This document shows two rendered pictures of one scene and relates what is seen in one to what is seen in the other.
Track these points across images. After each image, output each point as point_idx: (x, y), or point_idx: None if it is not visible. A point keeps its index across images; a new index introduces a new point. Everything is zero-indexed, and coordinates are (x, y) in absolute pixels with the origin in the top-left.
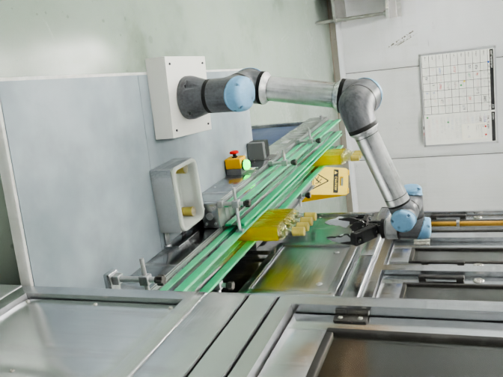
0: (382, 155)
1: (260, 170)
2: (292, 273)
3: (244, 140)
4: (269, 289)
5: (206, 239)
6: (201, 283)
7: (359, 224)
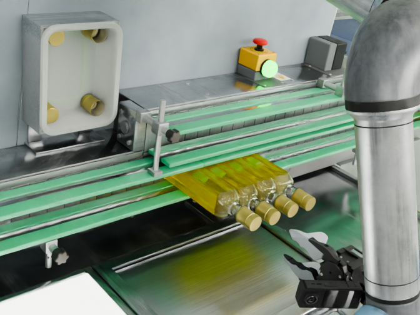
0: (391, 182)
1: (292, 86)
2: (202, 279)
3: (307, 29)
4: (131, 290)
5: (88, 162)
6: (24, 228)
7: (335, 270)
